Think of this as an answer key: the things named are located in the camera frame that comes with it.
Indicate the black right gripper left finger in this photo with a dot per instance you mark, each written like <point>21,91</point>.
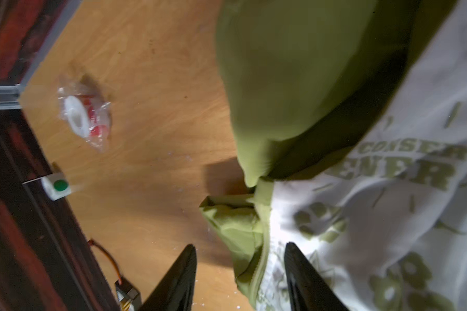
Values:
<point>176,289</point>

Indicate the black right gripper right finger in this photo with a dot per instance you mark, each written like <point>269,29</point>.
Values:
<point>307,283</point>

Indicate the green Snoopy zip jacket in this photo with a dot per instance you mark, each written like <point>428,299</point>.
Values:
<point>350,123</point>

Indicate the small white green-dot cap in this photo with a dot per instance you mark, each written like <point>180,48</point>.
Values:
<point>56,186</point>

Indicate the white red tape roll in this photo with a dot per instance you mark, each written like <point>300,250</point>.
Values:
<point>84,107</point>

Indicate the black circuit board with wires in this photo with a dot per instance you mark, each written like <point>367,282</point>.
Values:
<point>129,297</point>

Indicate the aluminium corner post left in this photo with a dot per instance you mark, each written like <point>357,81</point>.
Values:
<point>9,98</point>

